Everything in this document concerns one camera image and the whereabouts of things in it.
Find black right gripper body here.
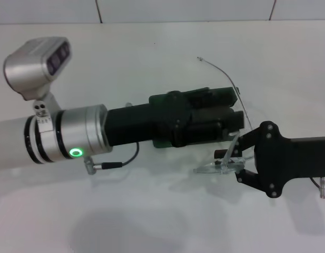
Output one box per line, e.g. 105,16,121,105
252,120,325,199

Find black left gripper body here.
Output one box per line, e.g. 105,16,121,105
105,90,192,149

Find green glasses case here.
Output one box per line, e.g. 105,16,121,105
148,86,241,149

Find clear white glasses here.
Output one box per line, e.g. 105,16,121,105
193,55,257,176

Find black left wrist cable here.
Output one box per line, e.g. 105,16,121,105
84,142,141,175

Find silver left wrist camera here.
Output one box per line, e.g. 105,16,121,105
3,36,73,125

